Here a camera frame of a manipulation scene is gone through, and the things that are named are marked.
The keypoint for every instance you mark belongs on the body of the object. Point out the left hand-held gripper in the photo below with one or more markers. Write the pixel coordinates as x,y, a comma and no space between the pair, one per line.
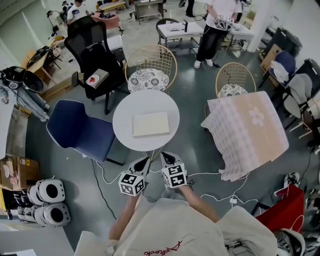
128,183

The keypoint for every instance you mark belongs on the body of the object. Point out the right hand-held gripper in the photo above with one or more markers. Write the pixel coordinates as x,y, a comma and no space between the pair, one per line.
175,176

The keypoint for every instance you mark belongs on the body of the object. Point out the white cardboard box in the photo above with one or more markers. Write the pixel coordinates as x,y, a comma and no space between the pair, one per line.
150,123

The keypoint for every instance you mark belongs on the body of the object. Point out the person's left forearm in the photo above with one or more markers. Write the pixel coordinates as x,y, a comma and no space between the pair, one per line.
125,217

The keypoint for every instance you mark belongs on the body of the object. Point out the person's right forearm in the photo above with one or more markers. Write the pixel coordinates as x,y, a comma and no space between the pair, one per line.
200,205

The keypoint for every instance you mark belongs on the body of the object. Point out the person's grey jeans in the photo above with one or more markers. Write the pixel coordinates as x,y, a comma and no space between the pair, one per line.
170,193

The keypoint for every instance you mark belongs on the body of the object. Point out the round white side table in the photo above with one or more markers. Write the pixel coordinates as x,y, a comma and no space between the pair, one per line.
122,120

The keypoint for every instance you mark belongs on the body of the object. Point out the person's beige shirt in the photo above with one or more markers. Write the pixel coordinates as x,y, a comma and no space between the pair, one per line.
170,230

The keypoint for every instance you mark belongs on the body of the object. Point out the blue shell chair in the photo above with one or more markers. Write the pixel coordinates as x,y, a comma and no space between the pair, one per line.
80,130

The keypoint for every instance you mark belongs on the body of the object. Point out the white plug adapter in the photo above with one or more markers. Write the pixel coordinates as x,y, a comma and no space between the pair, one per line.
233,200

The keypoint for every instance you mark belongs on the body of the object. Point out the pink checked tablecloth table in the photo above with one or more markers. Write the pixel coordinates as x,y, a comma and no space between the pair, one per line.
247,132

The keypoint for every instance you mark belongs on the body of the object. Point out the floral round seat cushion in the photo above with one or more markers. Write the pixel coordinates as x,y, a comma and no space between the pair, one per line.
147,80
231,90

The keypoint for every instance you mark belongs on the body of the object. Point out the white plate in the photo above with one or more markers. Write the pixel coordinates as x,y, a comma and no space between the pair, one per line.
96,78

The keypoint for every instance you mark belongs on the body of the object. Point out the red food piece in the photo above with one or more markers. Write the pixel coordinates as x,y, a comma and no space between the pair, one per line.
92,80

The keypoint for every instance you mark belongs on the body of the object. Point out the grey flat box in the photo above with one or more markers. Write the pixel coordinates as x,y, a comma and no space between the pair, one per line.
103,73

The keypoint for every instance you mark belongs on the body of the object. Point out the brown cardboard box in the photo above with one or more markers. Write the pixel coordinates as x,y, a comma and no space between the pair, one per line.
27,172

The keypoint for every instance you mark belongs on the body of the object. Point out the red bag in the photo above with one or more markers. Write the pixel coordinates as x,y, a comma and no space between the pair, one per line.
285,212

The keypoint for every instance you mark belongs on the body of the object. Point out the white work table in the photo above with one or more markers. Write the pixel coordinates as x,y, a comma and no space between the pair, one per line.
241,32
175,27

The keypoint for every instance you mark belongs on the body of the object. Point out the black mesh office chair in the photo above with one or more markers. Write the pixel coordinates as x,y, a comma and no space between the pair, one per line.
87,40

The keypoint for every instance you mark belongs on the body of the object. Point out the black hard-shell backpack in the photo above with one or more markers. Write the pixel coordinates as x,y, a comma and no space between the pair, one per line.
32,81

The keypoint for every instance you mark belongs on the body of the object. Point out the tall cardboard box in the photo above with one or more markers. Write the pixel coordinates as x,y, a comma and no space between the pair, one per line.
270,58

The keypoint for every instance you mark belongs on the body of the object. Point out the wooden desk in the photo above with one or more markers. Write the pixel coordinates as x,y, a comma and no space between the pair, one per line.
37,63

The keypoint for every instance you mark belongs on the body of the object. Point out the grey petal chair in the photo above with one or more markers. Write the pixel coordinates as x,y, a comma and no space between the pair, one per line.
298,90

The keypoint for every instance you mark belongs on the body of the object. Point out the white grey shell backpack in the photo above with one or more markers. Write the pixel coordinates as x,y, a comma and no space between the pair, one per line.
292,242

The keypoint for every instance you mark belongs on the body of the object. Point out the dark blue padded chair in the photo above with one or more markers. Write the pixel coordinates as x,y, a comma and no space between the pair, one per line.
287,61

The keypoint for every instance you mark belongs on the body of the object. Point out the grey metal table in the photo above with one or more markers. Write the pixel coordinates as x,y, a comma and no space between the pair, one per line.
148,7

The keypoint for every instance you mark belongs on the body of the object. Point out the black bin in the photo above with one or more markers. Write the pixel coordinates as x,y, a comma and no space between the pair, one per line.
311,70

